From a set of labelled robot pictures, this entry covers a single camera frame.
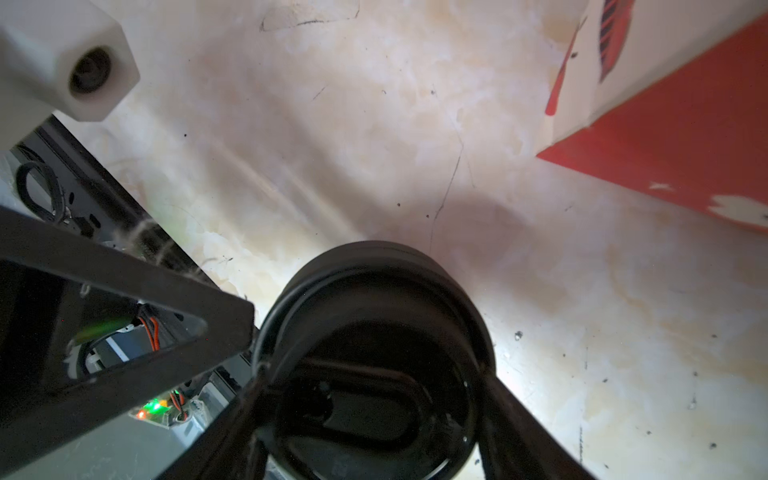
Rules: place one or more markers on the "black coffee cup lid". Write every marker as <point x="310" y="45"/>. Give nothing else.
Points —
<point x="376" y="354"/>

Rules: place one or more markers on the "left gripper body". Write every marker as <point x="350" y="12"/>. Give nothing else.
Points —
<point x="89" y="332"/>

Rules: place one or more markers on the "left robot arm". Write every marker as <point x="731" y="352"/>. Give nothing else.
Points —
<point x="71" y="56"/>

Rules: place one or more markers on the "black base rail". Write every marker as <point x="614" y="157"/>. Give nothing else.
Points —
<point x="53" y="178"/>

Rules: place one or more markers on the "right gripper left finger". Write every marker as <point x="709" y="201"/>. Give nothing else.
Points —
<point x="230" y="447"/>

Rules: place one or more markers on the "red white paper gift bag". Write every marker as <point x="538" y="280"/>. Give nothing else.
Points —
<point x="667" y="98"/>

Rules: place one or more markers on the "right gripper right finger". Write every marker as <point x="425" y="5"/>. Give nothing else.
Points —
<point x="514" y="445"/>

